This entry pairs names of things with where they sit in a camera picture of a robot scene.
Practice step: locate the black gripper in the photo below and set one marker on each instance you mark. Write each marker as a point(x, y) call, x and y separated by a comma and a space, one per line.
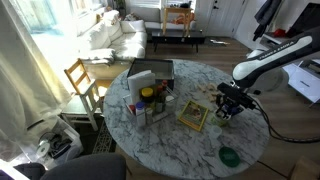
point(226, 101)

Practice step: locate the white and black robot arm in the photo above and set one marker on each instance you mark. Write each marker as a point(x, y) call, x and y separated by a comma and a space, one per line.
point(273, 56)

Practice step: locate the clear plastic measuring scoop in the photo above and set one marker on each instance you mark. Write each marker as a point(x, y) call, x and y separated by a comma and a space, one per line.
point(215, 131)

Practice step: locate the red object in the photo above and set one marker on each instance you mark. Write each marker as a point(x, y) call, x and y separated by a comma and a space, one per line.
point(280, 33)

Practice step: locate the jar with blue lid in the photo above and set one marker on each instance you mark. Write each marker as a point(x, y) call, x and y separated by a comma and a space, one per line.
point(235, 110)

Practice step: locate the small wooden block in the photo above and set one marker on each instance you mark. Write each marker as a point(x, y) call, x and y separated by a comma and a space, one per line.
point(212, 87)
point(213, 97)

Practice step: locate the yellow dog book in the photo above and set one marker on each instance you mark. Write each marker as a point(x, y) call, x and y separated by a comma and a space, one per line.
point(193, 115)

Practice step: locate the green plastic lid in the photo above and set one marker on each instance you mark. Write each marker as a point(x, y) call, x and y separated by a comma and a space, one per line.
point(229, 156)

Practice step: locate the white plastic container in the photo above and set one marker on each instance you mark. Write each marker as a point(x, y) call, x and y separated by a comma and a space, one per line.
point(169, 103)

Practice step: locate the sauce bottle with red cap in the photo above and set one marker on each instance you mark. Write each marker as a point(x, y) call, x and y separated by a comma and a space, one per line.
point(165, 87)

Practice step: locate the dark glass bottle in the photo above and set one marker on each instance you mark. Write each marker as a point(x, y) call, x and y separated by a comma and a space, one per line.
point(159, 103)

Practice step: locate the clear plastic organiser bin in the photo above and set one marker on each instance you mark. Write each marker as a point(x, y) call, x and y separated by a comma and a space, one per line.
point(158, 117)

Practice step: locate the white papers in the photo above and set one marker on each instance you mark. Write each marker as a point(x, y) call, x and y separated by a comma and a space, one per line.
point(220, 42)

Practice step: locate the small clear shaker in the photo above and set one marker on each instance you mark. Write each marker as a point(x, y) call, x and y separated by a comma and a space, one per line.
point(149, 116)

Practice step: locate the jar with yellow lid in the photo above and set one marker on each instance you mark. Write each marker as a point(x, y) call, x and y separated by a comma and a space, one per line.
point(147, 91)

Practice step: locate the white bottle with blue cap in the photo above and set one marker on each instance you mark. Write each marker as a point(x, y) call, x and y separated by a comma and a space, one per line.
point(140, 116)

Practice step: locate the black open box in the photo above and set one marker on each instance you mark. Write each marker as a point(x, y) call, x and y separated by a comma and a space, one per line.
point(150, 66)

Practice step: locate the white paper stack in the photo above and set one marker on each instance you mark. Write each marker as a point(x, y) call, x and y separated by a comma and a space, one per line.
point(140, 83)

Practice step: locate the black coffee table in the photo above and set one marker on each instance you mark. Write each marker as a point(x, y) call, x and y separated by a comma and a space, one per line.
point(176, 36)

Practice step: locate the small jar with red cap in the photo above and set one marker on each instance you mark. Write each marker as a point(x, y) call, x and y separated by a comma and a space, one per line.
point(132, 108)

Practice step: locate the white door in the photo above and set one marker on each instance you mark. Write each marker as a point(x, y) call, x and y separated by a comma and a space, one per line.
point(223, 16)

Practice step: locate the orange toy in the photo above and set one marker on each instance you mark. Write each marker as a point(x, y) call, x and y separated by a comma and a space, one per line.
point(183, 19)

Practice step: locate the hanging dark jacket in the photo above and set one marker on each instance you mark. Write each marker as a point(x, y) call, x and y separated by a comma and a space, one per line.
point(266, 13)

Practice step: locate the wooden side table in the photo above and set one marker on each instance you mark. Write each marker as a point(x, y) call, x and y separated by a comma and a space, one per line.
point(176, 10)

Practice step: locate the white sofa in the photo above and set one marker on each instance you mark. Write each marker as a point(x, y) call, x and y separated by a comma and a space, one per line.
point(126, 43)

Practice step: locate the patterned rug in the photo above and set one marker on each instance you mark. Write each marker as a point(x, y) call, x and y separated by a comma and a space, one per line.
point(104, 140)

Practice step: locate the light grey couch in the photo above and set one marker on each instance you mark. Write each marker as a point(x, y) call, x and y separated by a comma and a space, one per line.
point(146, 15)

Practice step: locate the black screen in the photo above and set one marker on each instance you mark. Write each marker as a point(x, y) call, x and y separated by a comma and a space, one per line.
point(308, 18)

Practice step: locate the grey chair back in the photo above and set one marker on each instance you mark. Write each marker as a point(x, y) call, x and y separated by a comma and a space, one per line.
point(86, 166)

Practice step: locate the wooden chair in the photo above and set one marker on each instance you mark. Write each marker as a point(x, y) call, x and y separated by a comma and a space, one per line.
point(77, 75)

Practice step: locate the low glass side table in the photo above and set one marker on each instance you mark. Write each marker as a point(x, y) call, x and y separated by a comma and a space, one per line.
point(71, 106)

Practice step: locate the white storage bin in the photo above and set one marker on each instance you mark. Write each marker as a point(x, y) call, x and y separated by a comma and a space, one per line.
point(63, 146)

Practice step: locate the white round disc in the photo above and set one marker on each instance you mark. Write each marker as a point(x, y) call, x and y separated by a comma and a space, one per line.
point(42, 149)

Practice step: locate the white curtain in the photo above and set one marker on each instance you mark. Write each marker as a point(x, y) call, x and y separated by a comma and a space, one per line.
point(23, 100)

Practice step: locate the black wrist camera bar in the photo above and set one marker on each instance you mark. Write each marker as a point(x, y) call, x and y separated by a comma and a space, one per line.
point(235, 95)

